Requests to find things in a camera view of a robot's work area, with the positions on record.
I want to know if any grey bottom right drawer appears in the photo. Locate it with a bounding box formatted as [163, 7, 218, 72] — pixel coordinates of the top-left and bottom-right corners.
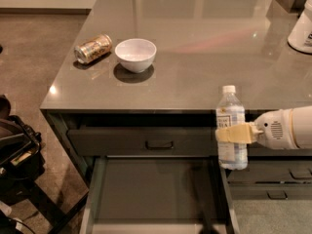
[230, 184, 312, 201]

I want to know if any black equipment cart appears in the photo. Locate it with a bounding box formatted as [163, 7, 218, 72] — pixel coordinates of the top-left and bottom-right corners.
[0, 95, 43, 234]

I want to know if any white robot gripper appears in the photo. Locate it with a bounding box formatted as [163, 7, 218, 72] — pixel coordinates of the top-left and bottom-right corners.
[215, 109, 297, 149]

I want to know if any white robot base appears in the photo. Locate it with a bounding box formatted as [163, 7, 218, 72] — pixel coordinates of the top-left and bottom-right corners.
[288, 0, 312, 54]

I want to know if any gold printed drink can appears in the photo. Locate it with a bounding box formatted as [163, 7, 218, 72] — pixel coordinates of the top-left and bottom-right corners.
[74, 34, 112, 64]

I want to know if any grey middle right drawer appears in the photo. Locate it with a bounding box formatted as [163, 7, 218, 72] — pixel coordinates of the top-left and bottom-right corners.
[227, 160, 312, 183]

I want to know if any open grey middle drawer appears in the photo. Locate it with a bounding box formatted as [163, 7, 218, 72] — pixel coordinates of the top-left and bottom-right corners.
[79, 157, 241, 234]

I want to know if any grey cabinet counter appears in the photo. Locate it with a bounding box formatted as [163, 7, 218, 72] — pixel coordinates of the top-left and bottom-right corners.
[41, 0, 312, 176]

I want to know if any clear blue plastic water bottle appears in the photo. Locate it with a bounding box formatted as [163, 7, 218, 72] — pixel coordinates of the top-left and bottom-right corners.
[215, 84, 249, 171]

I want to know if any white ceramic bowl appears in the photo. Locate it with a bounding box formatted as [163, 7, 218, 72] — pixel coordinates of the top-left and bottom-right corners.
[115, 38, 157, 73]

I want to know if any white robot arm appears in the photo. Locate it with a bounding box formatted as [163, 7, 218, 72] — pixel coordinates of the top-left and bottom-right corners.
[215, 106, 312, 150]

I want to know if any grey top left drawer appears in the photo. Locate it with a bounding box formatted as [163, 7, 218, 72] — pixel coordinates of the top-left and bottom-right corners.
[67, 127, 217, 157]

